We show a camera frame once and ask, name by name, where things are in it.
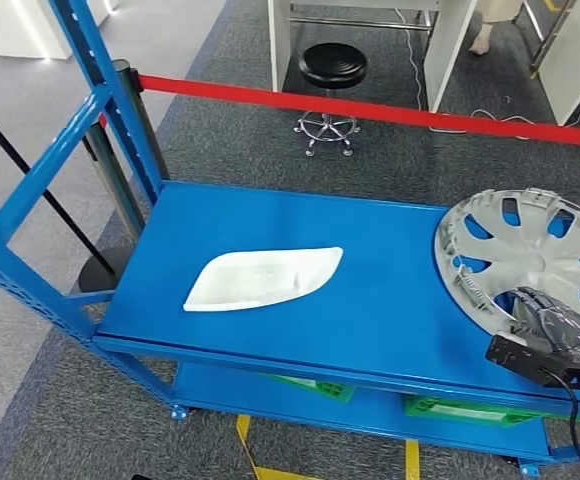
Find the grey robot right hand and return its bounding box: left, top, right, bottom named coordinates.
left=511, top=286, right=580, bottom=367

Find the grey plastic wheel hubcap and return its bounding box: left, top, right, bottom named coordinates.
left=433, top=188, right=580, bottom=346

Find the blue metal shelf rack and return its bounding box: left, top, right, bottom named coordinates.
left=0, top=0, right=580, bottom=480

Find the white plastic trim part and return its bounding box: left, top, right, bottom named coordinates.
left=183, top=246, right=344, bottom=314

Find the yellow floor tape rectangle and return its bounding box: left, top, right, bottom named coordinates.
left=235, top=413, right=421, bottom=480

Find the white desk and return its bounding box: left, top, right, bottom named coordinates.
left=267, top=0, right=479, bottom=114
left=522, top=0, right=580, bottom=127

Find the person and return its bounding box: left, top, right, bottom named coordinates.
left=468, top=0, right=525, bottom=58

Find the red barrier belt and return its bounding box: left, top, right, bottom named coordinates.
left=137, top=74, right=580, bottom=150

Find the black round stool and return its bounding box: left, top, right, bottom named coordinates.
left=294, top=42, right=369, bottom=159

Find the black pole stanchion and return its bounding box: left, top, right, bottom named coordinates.
left=0, top=94, right=135, bottom=295

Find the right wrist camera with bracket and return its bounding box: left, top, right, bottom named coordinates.
left=485, top=332, right=580, bottom=393

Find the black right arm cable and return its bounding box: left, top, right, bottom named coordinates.
left=544, top=370, right=580, bottom=480

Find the white floor cable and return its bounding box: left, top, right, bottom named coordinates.
left=395, top=9, right=580, bottom=142

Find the dark stanchion post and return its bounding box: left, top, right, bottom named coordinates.
left=111, top=58, right=171, bottom=185

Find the chrome stanchion post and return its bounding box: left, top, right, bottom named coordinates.
left=82, top=112, right=147, bottom=245

